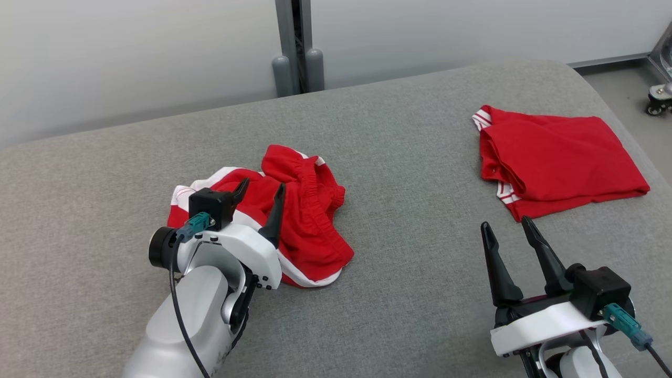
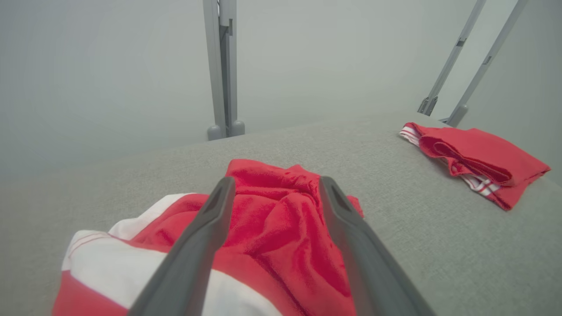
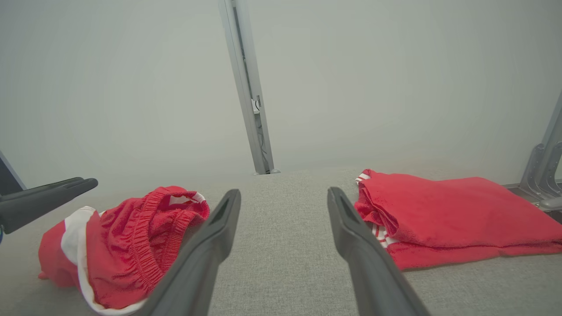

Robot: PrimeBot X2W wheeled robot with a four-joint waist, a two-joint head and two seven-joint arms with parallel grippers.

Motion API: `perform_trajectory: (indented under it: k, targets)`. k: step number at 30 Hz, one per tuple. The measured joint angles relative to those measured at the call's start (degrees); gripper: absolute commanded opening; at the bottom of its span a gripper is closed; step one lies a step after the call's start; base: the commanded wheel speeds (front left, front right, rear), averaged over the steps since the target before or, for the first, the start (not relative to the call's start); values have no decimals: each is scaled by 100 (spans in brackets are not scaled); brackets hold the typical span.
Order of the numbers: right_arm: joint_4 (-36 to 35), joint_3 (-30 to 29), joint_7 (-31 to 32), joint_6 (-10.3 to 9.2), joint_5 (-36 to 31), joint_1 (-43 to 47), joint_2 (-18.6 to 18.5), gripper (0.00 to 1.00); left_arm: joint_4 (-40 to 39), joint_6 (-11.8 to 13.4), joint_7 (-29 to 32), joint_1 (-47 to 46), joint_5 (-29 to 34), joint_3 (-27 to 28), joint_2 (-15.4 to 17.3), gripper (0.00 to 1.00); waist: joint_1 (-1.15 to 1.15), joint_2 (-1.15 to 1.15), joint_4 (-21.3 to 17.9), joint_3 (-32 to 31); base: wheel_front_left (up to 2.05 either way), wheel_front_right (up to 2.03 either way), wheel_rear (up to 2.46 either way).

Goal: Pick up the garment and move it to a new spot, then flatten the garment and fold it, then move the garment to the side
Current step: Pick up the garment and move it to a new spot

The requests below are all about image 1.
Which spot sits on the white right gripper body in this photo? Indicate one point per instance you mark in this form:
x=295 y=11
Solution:
x=541 y=325

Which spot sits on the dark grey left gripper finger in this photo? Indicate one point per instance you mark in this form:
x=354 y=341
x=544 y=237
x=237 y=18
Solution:
x=241 y=191
x=275 y=220

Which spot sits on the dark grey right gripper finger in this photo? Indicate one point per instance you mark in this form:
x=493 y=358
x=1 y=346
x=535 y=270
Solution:
x=551 y=265
x=501 y=278

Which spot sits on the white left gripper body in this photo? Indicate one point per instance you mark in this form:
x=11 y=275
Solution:
x=252 y=252

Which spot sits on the red white sports shorts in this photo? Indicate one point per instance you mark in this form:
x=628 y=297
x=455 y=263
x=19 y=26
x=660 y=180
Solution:
x=310 y=226

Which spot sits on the red white basketball jersey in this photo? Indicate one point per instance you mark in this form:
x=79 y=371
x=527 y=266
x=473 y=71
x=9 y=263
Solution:
x=567 y=157

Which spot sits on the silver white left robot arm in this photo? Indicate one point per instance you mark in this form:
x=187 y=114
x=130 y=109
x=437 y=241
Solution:
x=189 y=315

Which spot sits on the grey cylindrical bumper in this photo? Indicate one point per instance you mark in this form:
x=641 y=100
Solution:
x=315 y=71
x=282 y=76

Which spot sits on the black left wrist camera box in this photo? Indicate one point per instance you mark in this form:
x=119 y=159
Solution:
x=210 y=202

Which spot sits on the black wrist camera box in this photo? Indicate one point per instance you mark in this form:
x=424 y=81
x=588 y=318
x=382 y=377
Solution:
x=210 y=202
x=598 y=289

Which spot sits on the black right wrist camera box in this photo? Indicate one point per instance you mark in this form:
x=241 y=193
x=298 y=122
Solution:
x=598 y=289

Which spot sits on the grey metal wall post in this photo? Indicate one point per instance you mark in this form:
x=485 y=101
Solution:
x=294 y=26

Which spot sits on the grey metal frame with casters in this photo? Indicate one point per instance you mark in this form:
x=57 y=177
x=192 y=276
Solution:
x=661 y=89

